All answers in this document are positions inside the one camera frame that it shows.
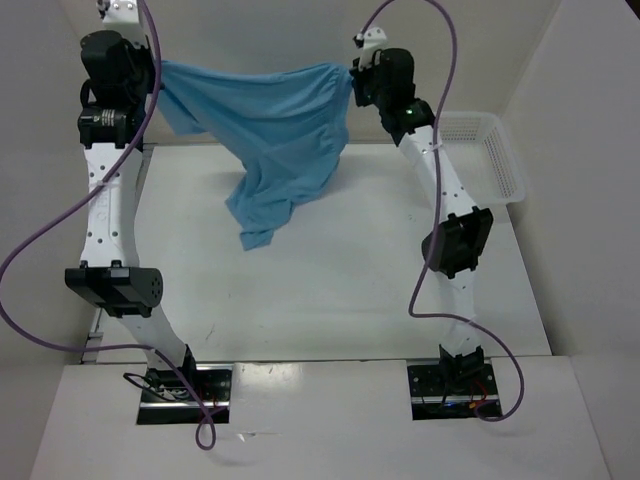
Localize blue mesh shorts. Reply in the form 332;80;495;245
158;61;351;250

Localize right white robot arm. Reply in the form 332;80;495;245
350;46;494;395

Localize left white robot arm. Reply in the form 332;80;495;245
65;30;200;401

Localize white plastic basket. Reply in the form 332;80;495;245
439;111;526;206

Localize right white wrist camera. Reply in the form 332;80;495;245
354;26;388;71

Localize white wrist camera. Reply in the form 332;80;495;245
354;26;388;71
96;0;146;43

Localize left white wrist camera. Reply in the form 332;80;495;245
96;0;146;43

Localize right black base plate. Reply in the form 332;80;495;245
406;360;502;421

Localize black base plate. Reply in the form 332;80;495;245
127;365;232;426
406;360;502;421

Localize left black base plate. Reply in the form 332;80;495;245
127;365;232;426

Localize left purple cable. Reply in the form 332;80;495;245
0;0;219;450

